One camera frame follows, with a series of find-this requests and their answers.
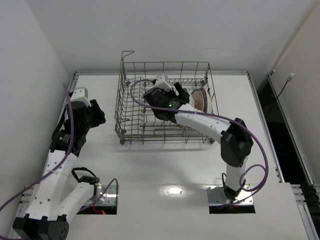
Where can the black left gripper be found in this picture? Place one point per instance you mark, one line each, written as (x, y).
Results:
(93, 114)

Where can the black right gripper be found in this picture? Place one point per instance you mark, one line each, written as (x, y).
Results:
(172, 93)

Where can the white plate with orange sunburst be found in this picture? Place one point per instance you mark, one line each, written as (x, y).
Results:
(200, 99)

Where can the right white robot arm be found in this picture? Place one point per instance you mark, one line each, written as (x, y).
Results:
(235, 143)

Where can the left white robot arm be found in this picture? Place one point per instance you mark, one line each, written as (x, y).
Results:
(48, 217)

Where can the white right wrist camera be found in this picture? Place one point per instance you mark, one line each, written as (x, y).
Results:
(161, 82)

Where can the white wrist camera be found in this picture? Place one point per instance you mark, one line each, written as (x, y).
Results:
(80, 94)
(161, 82)

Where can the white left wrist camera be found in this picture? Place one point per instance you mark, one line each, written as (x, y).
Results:
(80, 94)

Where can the grey wire dish rack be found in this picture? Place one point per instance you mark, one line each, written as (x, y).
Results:
(135, 122)

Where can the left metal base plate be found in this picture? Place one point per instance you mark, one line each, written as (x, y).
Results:
(106, 197)

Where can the metal base plate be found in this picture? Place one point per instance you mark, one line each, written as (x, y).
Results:
(106, 197)
(216, 197)

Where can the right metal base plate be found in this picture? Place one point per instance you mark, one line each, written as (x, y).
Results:
(216, 197)

